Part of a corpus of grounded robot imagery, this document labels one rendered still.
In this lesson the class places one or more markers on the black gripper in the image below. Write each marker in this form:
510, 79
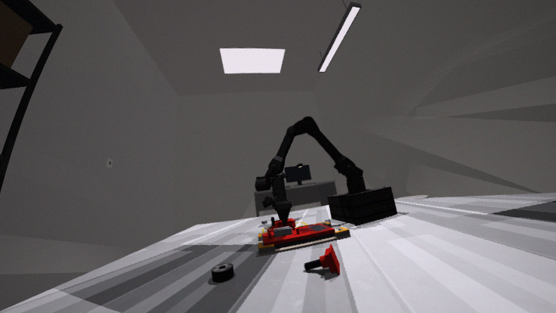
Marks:
283, 205

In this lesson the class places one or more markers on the black toy tyre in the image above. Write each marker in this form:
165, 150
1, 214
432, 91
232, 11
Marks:
222, 272

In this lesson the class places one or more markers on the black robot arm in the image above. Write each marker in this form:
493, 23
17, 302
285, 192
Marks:
354, 175

